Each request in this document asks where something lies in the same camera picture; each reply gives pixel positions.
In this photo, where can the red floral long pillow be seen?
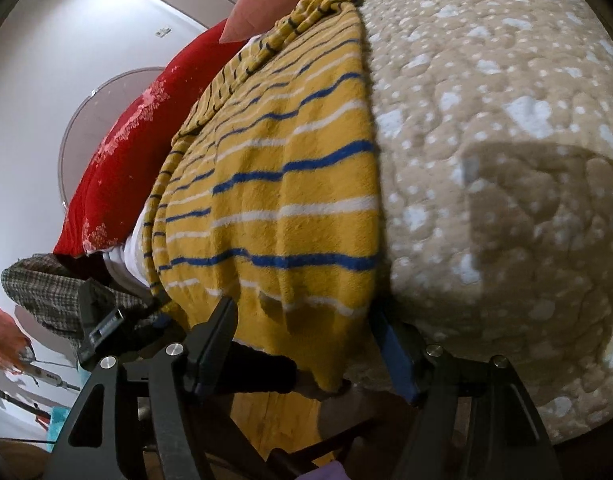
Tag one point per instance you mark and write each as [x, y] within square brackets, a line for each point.
[118, 179]

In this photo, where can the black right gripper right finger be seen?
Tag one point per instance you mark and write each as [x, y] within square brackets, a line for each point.
[473, 419]

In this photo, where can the yellow blue-striped knit sweater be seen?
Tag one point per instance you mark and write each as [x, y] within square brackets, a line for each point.
[270, 194]

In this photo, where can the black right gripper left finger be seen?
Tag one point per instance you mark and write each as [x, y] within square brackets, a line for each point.
[125, 407]

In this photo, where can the beige heart-dotted quilt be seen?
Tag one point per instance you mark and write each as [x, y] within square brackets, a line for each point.
[495, 134]

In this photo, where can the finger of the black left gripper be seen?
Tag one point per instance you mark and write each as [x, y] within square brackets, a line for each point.
[122, 325]

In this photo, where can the checkered grey cloth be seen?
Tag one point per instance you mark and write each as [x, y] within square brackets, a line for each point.
[47, 286]

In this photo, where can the grey padded headboard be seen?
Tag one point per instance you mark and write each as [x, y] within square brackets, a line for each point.
[92, 121]

